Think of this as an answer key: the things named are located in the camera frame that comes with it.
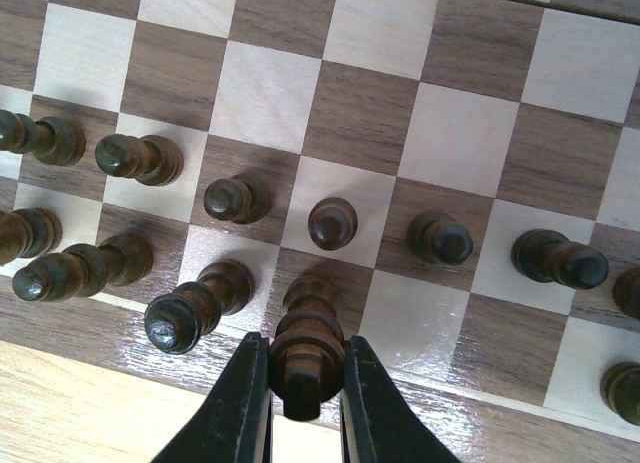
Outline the dark knight piece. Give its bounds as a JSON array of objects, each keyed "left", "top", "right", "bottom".
[{"left": 1, "top": 208, "right": 63, "bottom": 265}]

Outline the dark king piece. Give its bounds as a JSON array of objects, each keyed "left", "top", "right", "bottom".
[{"left": 268, "top": 275, "right": 346, "bottom": 422}]

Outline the dark pawn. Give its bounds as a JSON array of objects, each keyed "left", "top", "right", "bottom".
[
  {"left": 203, "top": 172, "right": 272, "bottom": 225},
  {"left": 613, "top": 267, "right": 640, "bottom": 319},
  {"left": 308, "top": 197, "right": 358, "bottom": 251},
  {"left": 1, "top": 110, "right": 86, "bottom": 166},
  {"left": 511, "top": 228, "right": 609, "bottom": 290},
  {"left": 407, "top": 210, "right": 474, "bottom": 266},
  {"left": 95, "top": 134, "right": 184, "bottom": 186}
]

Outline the wooden chess board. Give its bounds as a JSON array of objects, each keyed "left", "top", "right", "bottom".
[{"left": 1, "top": 0, "right": 639, "bottom": 462}]

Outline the dark queen piece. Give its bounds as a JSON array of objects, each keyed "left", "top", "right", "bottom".
[{"left": 144, "top": 259, "right": 256, "bottom": 355}]

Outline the dark bishop piece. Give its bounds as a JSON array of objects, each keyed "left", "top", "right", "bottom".
[{"left": 12, "top": 233, "right": 153, "bottom": 302}]

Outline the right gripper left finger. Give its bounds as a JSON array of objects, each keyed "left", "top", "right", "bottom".
[{"left": 153, "top": 332, "right": 273, "bottom": 462}]

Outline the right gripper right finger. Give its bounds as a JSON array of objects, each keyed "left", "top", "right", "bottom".
[{"left": 340, "top": 336, "right": 458, "bottom": 462}]

